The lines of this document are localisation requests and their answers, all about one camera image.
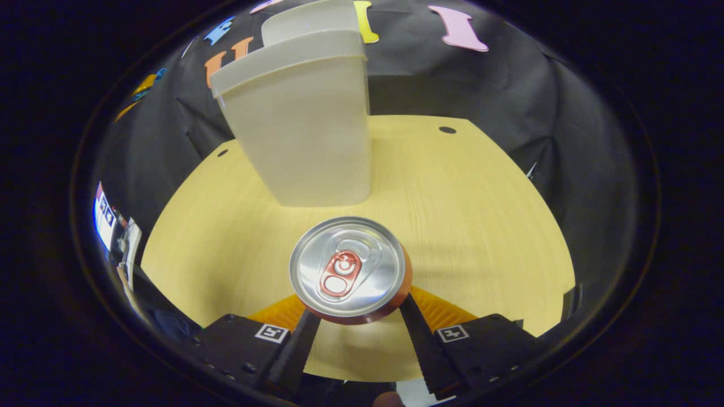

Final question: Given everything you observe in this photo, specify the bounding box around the white desktop garbage bin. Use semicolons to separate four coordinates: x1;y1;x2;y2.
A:
210;0;373;207

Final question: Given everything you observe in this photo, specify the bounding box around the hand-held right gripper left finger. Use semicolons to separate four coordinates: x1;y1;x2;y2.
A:
192;294;322;396

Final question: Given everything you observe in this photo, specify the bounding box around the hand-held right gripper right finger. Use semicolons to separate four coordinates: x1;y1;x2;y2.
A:
399;285;538;399

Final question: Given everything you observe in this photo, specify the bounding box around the black backdrop cloth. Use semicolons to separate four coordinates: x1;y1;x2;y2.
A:
93;0;640;340

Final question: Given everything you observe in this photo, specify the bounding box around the red pop can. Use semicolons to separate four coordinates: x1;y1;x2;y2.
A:
289;217;413;325

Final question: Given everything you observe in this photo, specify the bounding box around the computer monitor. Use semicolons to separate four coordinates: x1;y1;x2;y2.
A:
93;181;118;251

